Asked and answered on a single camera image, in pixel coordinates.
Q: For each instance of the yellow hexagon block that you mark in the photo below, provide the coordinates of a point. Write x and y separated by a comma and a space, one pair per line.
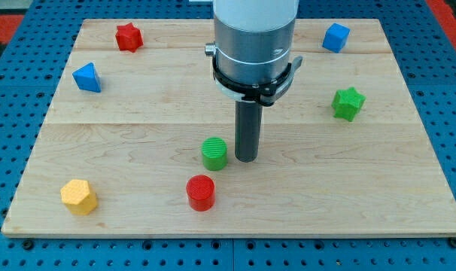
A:
79, 197

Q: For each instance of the blue cube block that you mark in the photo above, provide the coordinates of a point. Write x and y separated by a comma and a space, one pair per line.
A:
335, 37

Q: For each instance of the red star block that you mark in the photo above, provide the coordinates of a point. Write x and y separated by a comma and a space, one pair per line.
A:
129, 38

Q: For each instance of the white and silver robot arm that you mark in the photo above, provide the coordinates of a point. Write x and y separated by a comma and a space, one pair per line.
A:
252, 40

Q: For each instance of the green star block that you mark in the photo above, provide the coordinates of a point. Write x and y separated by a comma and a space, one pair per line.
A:
347, 103

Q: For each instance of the green cylinder block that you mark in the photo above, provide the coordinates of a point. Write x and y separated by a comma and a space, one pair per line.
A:
214, 153

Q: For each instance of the light wooden board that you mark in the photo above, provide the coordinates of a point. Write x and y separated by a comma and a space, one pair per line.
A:
137, 143

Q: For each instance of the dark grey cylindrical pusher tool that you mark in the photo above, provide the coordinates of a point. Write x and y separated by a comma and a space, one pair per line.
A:
247, 130

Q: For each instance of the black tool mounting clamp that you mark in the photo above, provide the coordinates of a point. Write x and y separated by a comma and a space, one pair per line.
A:
264, 94

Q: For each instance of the red cylinder block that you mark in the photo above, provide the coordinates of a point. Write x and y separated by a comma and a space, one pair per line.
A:
200, 192

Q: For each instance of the blue triangle block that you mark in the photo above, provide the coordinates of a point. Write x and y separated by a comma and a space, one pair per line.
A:
87, 78

